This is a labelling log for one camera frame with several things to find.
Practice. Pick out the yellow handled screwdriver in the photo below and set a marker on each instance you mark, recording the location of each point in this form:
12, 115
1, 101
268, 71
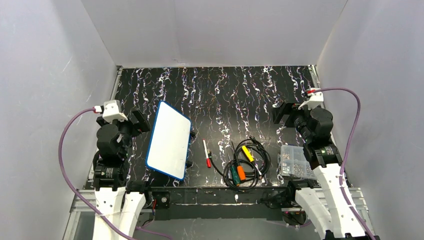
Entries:
249, 156

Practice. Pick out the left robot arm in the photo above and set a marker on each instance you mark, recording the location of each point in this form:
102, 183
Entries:
118, 203

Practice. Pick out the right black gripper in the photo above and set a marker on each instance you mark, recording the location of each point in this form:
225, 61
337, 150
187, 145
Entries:
284, 112

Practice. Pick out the blue framed whiteboard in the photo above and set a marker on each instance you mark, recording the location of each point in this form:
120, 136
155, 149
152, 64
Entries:
169, 142

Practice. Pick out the aluminium frame rail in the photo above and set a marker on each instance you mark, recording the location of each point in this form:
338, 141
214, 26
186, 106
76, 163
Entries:
177, 203

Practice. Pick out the whiteboard metal stand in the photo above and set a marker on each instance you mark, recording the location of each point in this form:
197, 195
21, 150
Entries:
192, 137

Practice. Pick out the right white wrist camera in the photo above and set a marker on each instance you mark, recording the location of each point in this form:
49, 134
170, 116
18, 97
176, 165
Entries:
314, 100

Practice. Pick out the green handled screwdriver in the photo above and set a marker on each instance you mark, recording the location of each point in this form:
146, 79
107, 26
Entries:
234, 170

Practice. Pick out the white red marker pen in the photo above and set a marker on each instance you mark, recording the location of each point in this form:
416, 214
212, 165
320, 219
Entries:
208, 161

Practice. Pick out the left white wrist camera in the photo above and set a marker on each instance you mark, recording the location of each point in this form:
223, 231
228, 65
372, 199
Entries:
112, 111

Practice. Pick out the orange handled screwdriver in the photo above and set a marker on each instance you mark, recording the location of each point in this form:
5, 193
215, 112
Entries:
239, 168

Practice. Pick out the clear plastic screw box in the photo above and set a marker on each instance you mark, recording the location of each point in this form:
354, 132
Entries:
293, 163

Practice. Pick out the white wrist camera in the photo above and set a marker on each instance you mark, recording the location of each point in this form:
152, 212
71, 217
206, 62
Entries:
112, 111
314, 100

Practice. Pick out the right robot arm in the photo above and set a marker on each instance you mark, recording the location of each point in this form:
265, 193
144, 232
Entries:
328, 204

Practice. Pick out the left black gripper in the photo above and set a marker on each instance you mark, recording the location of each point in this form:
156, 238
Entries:
135, 122

